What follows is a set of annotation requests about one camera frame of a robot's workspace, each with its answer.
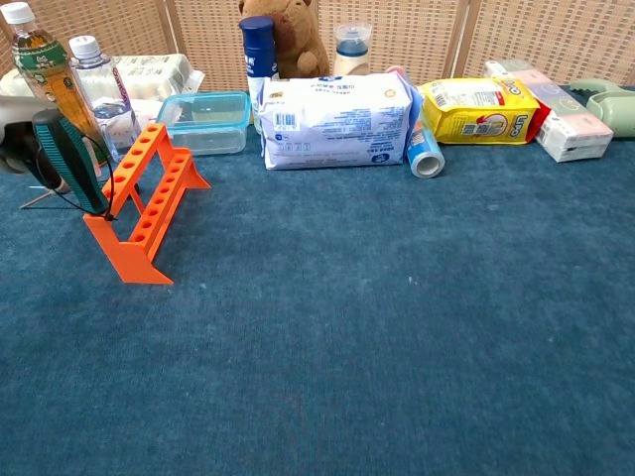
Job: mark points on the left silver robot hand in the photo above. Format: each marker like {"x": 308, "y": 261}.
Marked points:
{"x": 20, "y": 114}

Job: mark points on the green black handled tool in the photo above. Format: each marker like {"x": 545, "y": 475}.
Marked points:
{"x": 69, "y": 158}

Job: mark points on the orange plastic tool rack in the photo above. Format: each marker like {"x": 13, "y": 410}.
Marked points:
{"x": 139, "y": 258}

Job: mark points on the green tea bottle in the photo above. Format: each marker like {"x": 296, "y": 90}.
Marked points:
{"x": 44, "y": 74}

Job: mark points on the clear water bottle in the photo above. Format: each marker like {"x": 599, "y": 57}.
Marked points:
{"x": 104, "y": 89}

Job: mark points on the pink white soft packet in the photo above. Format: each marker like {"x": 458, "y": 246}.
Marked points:
{"x": 144, "y": 111}

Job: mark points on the white tissue roll pack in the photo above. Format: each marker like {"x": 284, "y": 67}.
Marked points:
{"x": 154, "y": 74}

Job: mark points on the clear container blue lid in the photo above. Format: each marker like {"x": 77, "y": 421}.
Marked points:
{"x": 208, "y": 124}

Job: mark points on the blue spray can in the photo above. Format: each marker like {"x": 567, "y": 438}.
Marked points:
{"x": 258, "y": 49}

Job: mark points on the brown capybara plush toy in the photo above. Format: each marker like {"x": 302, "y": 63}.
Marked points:
{"x": 297, "y": 35}

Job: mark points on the white blue wipes pack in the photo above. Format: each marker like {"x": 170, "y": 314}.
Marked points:
{"x": 337, "y": 119}

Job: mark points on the white bottle clear cap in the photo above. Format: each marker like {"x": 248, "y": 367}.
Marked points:
{"x": 352, "y": 59}

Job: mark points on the blue carpet table cover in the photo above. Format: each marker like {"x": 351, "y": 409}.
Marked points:
{"x": 347, "y": 322}

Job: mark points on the plastic wrap roll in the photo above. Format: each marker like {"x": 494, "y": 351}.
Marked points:
{"x": 424, "y": 154}

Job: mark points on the wicker folding screen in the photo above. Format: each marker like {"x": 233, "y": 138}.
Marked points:
{"x": 421, "y": 39}

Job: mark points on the yellow snack bag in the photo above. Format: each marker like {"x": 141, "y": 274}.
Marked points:
{"x": 476, "y": 114}

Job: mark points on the pink green tissue box stack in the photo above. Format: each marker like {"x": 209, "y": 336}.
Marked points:
{"x": 570, "y": 129}

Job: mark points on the pale green lint roller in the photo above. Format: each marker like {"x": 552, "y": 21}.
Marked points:
{"x": 615, "y": 106}

